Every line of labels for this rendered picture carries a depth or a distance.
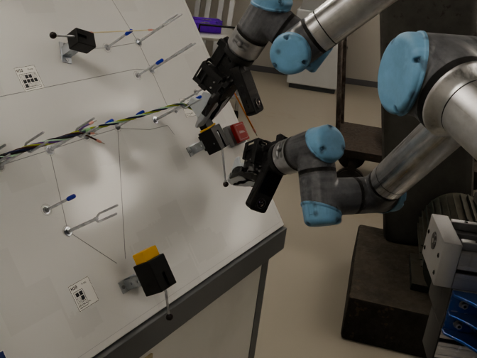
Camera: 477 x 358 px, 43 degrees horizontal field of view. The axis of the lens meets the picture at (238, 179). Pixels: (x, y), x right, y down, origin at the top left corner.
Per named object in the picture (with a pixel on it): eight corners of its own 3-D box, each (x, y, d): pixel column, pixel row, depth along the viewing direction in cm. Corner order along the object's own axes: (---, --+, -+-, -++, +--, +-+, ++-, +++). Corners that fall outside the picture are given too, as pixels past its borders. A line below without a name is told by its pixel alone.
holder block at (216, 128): (209, 155, 143) (221, 149, 141) (198, 134, 142) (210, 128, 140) (218, 150, 146) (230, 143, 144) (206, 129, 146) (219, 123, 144)
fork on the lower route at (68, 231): (71, 238, 111) (121, 216, 103) (62, 234, 110) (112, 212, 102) (72, 228, 112) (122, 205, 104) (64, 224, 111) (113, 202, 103)
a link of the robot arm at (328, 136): (320, 163, 114) (315, 119, 115) (284, 175, 123) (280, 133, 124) (351, 165, 118) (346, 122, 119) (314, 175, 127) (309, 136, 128)
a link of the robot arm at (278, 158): (309, 175, 126) (277, 163, 122) (294, 180, 130) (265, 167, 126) (313, 143, 129) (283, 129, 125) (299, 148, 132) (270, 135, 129)
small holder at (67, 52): (34, 35, 120) (55, 18, 116) (72, 45, 127) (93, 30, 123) (37, 55, 119) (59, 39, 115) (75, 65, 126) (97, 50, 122)
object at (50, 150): (55, 153, 115) (102, 126, 107) (48, 155, 113) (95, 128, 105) (50, 144, 115) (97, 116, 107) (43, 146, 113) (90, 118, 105)
